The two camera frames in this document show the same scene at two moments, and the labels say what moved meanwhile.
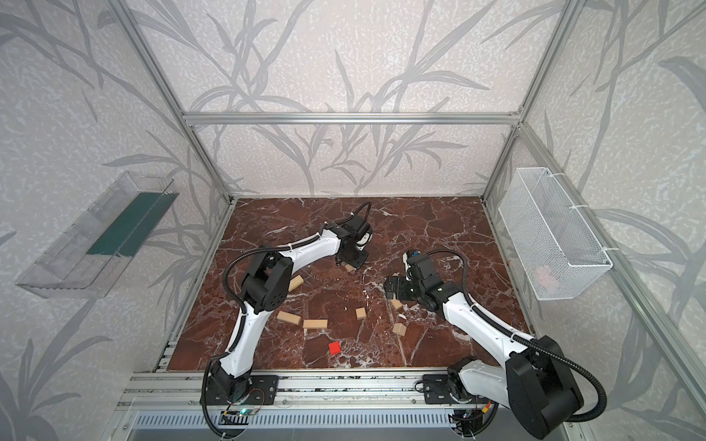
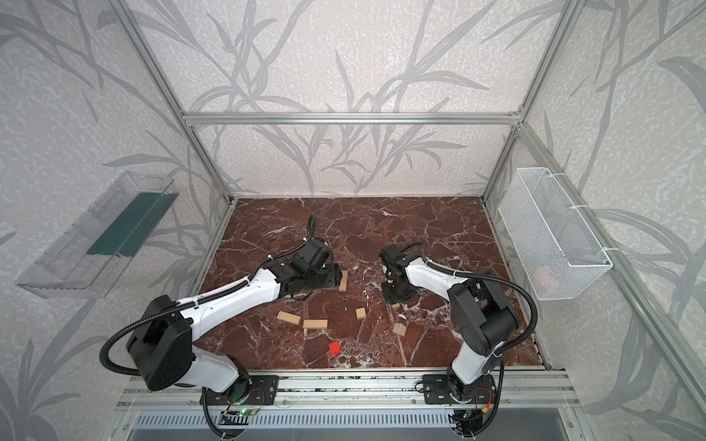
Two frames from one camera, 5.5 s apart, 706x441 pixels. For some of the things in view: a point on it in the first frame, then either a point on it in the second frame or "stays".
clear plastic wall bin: [87, 261] stays
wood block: [289, 317] stays
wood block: [315, 323] stays
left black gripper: [349, 255] to [328, 274]
